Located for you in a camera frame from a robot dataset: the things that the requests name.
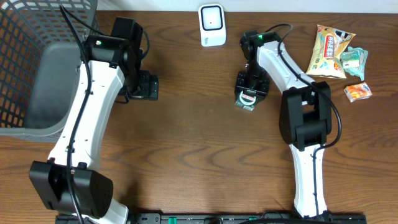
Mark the orange snack packet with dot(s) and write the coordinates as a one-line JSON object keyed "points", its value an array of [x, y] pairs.
{"points": [[358, 92]]}

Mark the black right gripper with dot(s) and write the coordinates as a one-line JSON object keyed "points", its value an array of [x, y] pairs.
{"points": [[260, 89]]}

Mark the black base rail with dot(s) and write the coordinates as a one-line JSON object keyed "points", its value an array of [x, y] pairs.
{"points": [[278, 218]]}

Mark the cream snack bag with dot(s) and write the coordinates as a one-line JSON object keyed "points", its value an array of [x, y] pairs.
{"points": [[330, 43]]}

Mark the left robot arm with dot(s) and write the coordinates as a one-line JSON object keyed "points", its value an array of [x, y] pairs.
{"points": [[69, 181]]}

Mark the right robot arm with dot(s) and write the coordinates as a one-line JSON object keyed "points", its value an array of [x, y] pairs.
{"points": [[305, 115]]}

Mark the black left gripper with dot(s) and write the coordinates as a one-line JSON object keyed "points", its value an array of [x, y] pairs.
{"points": [[149, 86]]}

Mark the white barcode scanner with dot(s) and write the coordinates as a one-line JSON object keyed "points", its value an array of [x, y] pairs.
{"points": [[212, 25]]}

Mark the green Zam-Buk ointment box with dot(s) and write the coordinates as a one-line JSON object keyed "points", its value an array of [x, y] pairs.
{"points": [[245, 101]]}

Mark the grey plastic mesh basket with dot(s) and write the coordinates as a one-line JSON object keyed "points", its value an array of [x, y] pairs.
{"points": [[40, 63]]}

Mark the teal white tissue packet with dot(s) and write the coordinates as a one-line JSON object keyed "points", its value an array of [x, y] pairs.
{"points": [[359, 71]]}

